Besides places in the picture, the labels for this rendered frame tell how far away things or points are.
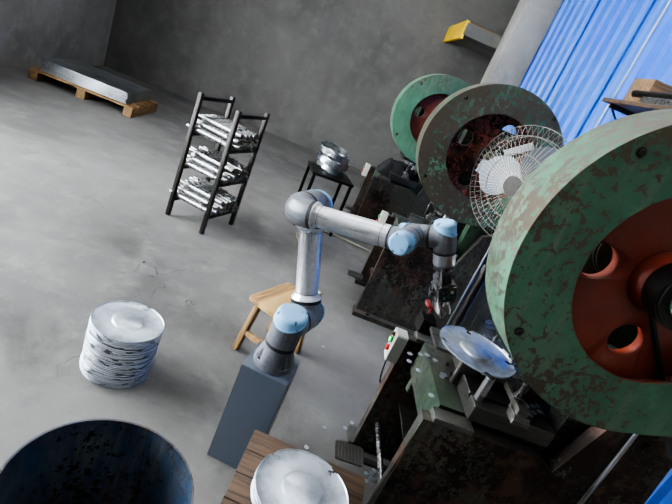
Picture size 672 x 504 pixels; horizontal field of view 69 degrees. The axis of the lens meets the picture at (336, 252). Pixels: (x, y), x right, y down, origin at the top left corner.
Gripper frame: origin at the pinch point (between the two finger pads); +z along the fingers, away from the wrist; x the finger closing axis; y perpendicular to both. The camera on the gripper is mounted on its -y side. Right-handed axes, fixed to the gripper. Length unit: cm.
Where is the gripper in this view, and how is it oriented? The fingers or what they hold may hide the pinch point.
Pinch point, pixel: (441, 313)
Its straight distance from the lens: 176.9
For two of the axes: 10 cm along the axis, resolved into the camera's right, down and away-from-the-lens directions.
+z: 0.5, 9.2, 3.8
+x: 10.0, -0.6, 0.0
